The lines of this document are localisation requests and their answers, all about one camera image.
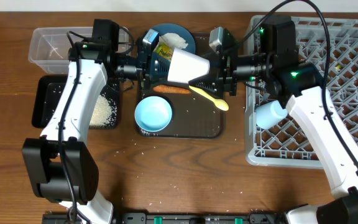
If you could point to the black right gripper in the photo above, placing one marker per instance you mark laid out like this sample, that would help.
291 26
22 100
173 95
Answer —
226 73

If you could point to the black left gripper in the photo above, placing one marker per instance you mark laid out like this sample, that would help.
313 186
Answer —
147 63

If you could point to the pink plastic cup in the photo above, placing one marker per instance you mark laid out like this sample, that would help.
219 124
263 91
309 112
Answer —
185 66

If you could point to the light blue small bowl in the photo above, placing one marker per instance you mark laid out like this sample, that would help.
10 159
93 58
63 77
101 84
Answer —
153 114

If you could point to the light blue plastic cup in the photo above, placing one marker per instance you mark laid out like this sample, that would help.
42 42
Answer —
270 114

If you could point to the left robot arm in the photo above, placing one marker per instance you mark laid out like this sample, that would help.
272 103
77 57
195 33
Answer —
59 164

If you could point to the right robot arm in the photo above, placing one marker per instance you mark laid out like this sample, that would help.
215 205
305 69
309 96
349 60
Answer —
301 89

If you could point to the black waste tray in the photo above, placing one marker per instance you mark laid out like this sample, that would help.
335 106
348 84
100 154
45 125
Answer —
49 91

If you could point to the grey dishwasher rack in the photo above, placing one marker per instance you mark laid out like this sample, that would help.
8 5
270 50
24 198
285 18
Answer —
285 144

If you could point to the yellow snack wrapper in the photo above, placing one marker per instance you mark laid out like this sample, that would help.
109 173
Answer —
164 51

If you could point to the orange carrot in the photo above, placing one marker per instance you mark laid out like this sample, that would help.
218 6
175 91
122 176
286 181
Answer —
171 89

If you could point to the yellow plastic spoon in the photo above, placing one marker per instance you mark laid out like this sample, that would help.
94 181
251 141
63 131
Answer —
219 103

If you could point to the crumpled white tissue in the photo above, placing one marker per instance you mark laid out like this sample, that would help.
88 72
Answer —
173 40

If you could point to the dark brown serving tray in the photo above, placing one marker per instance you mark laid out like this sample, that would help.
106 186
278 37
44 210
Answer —
193 115

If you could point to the dark blue bowl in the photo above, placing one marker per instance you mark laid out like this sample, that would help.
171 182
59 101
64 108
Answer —
181 31

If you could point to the pile of white rice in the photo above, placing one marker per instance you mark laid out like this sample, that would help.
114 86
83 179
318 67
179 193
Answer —
104 114

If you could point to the clear plastic container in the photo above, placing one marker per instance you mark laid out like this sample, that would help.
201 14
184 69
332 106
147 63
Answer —
50 46

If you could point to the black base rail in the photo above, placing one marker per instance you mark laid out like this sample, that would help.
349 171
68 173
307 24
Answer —
252 218

